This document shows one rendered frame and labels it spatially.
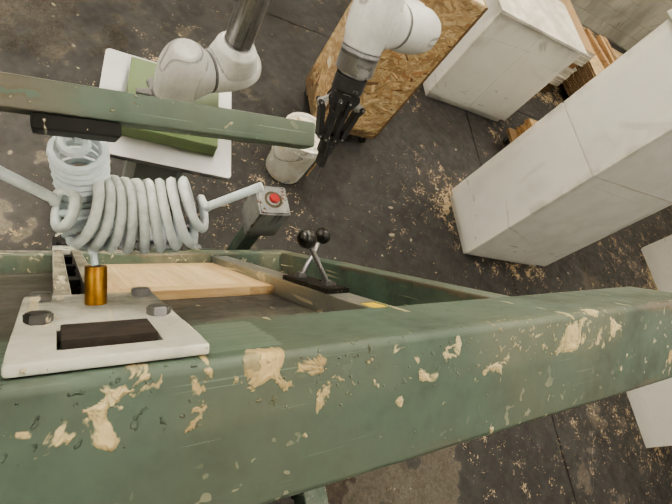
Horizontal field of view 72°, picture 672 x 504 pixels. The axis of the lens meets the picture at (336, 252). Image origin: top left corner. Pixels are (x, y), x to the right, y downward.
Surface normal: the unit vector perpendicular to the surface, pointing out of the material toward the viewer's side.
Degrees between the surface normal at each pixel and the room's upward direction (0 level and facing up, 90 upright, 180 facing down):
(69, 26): 0
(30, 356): 60
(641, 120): 90
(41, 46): 0
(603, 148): 90
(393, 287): 90
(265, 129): 30
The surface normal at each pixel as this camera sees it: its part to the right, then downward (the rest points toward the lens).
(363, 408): 0.52, 0.09
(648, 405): -0.87, -0.13
